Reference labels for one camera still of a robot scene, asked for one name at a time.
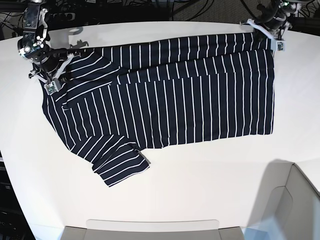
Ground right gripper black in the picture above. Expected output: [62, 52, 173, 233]
[33, 49, 67, 78]

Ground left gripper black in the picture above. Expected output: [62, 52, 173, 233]
[259, 13, 288, 34]

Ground navy white striped T-shirt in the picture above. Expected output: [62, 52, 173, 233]
[42, 32, 275, 187]

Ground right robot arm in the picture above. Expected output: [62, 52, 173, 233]
[17, 0, 68, 81]

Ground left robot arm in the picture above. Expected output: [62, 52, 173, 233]
[256, 0, 307, 32]

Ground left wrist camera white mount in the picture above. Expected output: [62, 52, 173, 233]
[240, 18, 292, 52]

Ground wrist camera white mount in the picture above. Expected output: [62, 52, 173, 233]
[240, 18, 292, 52]
[28, 53, 75, 95]

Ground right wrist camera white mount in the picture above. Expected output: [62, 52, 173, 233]
[28, 53, 75, 95]

